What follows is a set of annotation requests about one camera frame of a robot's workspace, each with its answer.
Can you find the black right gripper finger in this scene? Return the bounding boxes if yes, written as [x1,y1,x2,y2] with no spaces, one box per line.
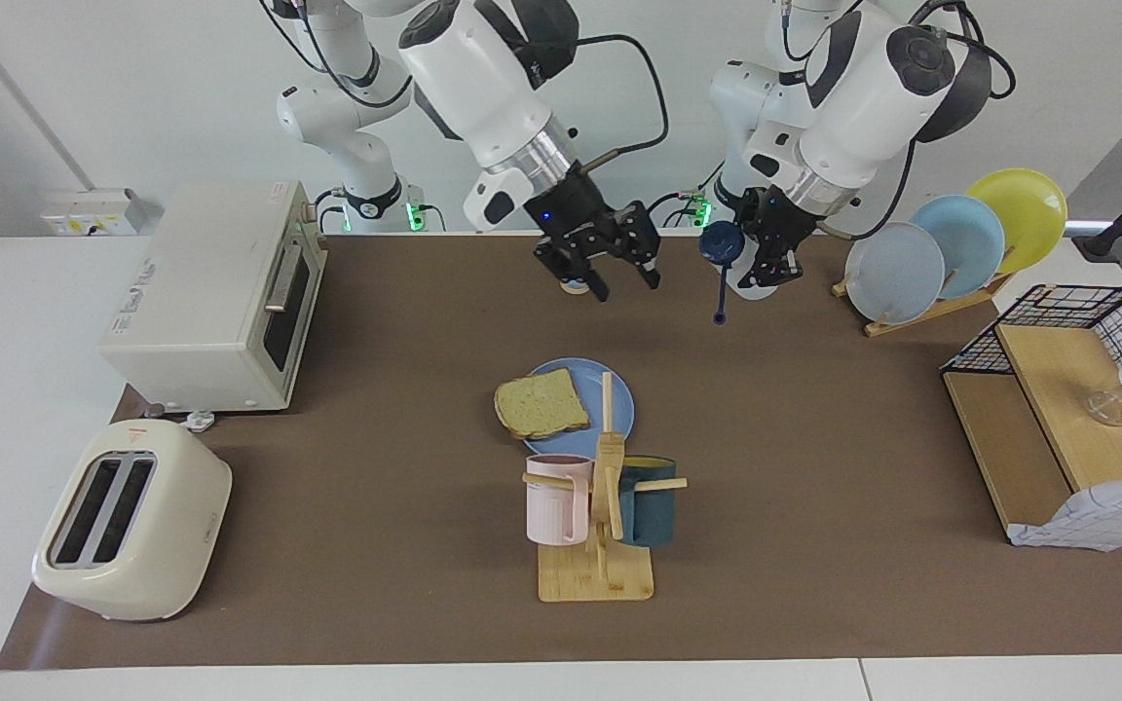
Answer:
[615,202,662,291]
[534,239,611,303]

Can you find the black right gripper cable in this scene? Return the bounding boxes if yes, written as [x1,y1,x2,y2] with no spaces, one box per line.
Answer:
[571,34,669,172]

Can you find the teal mug yellow inside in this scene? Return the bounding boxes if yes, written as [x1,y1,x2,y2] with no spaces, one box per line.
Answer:
[617,456,678,546]

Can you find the white power strip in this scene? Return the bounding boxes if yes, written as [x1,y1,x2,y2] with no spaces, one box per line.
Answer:
[40,188,148,237]

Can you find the wooden mug tree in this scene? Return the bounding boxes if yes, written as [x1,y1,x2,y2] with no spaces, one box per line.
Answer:
[522,371,690,603]

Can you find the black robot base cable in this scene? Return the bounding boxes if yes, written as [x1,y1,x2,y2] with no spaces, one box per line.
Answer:
[313,188,447,235]
[637,161,729,231]

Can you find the white toaster oven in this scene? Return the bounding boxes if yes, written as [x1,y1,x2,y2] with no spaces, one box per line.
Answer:
[98,180,328,413]

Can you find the yellow plate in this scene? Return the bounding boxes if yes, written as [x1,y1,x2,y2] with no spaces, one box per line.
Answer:
[965,168,1068,276]

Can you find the brown bread slice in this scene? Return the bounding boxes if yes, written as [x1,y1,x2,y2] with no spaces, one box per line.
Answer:
[494,368,591,441]

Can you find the translucent bottle with blue cap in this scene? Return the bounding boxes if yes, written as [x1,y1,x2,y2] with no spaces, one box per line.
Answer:
[699,221,784,325]

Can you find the cream two-slot toaster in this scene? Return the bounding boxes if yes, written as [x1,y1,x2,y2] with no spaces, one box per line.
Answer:
[32,419,233,622]

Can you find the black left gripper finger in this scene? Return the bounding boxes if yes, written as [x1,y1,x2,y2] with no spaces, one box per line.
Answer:
[754,239,805,288]
[738,195,762,262]

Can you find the light blue plate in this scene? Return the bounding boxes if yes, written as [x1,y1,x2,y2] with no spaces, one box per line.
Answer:
[910,195,1006,300]

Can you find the wooden two-level shelf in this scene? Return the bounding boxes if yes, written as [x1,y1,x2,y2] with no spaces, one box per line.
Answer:
[943,323,1122,532]

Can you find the wooden plate rack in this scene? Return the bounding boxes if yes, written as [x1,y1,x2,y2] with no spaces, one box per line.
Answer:
[832,273,1015,338]

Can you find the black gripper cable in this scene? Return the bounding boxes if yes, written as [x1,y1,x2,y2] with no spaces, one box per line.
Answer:
[571,34,669,172]
[819,136,917,241]

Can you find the blue round plate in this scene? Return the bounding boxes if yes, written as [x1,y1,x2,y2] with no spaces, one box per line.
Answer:
[512,357,636,459]

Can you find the pink ribbed mug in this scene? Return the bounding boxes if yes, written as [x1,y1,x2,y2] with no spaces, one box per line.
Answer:
[526,454,594,546]

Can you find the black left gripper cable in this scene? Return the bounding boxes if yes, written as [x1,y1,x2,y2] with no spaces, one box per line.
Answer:
[819,136,917,241]

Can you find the brown table mat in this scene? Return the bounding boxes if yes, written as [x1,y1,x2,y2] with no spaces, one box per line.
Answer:
[0,234,1122,671]

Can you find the pale grey plate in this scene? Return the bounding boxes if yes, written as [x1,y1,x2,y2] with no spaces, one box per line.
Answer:
[844,222,946,325]

